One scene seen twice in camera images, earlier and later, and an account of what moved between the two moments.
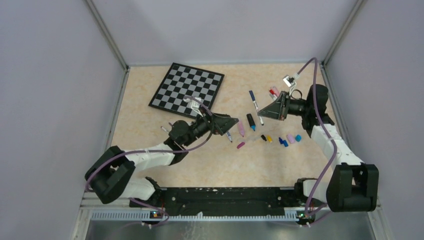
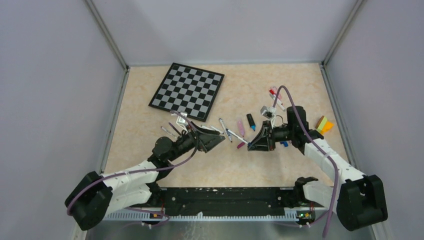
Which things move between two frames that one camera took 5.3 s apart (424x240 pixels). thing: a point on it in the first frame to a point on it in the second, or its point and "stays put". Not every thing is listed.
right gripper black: [276, 110] to [263, 142]
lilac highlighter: [241, 128] stays put
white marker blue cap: [229, 136] stays put
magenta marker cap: [240, 145] stays put
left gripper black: [223, 123] to [207, 141]
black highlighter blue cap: [251, 121] stays put
